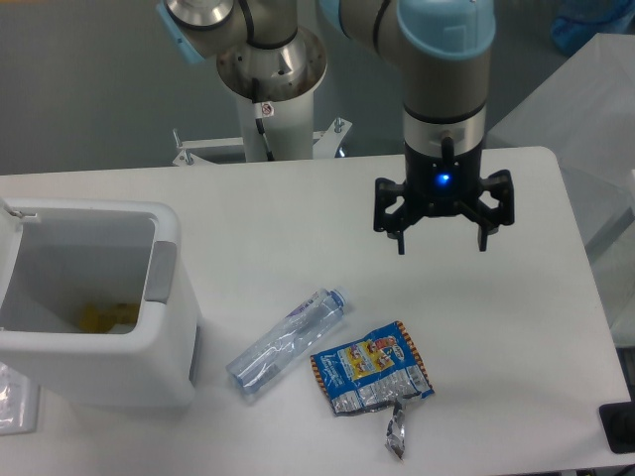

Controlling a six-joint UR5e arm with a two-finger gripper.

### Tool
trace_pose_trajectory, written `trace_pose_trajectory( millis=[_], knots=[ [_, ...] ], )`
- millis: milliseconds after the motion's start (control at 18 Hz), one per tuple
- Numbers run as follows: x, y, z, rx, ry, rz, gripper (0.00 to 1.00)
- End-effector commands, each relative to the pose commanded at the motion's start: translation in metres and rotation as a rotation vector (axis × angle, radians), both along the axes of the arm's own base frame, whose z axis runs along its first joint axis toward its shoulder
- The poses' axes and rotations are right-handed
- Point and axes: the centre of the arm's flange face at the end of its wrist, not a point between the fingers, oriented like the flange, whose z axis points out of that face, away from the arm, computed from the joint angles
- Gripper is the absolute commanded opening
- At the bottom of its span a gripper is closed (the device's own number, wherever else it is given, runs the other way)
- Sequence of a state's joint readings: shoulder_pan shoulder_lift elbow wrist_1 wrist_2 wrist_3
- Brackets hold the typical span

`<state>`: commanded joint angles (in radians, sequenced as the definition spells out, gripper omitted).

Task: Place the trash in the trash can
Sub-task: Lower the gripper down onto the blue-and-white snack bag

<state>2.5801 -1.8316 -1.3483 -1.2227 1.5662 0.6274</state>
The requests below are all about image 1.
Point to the white metal base frame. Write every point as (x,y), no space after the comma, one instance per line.
(326,144)

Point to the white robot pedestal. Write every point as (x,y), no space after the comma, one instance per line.
(274,92)

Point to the blue shoe cover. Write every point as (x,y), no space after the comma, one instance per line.
(577,22)

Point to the clear plastic water bottle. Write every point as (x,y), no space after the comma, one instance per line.
(262,363)

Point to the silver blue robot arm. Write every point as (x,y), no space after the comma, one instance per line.
(442,50)

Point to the white trash can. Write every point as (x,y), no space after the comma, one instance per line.
(57,256)

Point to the clear plastic bag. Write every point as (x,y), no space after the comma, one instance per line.
(20,399)

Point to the black device at table edge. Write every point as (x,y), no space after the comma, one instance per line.
(618,424)

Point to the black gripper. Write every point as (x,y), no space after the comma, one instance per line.
(438,187)

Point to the yellow trash in can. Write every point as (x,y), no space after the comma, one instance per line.
(100,319)

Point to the blue snack wrapper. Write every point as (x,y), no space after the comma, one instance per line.
(381,370)

